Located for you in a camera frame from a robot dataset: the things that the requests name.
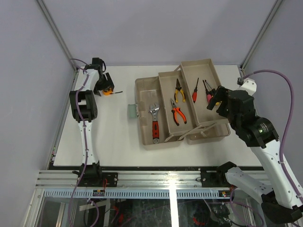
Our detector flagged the orange tape measure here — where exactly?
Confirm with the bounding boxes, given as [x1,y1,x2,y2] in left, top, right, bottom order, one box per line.
[102,87,123,96]

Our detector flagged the pink handle screwdriver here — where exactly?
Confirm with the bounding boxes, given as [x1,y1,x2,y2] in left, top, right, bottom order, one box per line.
[203,80,212,103]

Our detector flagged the red handle screwdriver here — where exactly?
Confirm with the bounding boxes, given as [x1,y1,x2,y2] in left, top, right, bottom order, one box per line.
[192,78,199,103]

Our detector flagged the green tool box latch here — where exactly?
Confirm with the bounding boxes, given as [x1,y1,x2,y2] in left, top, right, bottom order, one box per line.
[127,104,139,119]

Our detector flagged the yellow combination pliers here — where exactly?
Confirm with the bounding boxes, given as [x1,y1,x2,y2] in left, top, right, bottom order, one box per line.
[174,79,186,103]

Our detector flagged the orange long nose pliers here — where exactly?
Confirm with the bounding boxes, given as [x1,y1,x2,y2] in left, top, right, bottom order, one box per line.
[170,98,187,126]

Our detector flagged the translucent brown tool box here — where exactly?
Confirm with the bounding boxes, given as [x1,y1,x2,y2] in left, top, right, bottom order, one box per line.
[135,59,230,150]

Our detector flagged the silver adjustable wrench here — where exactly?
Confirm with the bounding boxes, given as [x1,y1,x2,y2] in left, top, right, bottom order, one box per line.
[149,103,160,144]

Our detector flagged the small black yellow screwdriver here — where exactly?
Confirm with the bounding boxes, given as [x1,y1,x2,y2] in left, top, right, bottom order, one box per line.
[205,80,215,98]

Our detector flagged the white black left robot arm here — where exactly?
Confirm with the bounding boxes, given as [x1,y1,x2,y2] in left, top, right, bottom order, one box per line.
[69,58,115,166]

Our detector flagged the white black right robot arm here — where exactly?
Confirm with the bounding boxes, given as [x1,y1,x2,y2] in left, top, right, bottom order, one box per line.
[207,86,303,224]

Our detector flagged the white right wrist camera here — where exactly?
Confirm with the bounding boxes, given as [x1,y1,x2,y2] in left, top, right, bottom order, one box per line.
[237,78,257,96]

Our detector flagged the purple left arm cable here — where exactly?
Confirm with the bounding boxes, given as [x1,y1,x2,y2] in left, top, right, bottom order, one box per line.
[67,58,100,227]

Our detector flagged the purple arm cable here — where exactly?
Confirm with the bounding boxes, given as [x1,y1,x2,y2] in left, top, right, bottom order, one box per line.
[67,58,100,227]
[229,69,303,227]

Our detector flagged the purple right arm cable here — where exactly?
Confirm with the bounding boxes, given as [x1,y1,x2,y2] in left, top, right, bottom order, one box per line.
[229,69,303,227]

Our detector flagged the aluminium front rail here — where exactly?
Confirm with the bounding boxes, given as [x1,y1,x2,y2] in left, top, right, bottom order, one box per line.
[36,170,230,190]

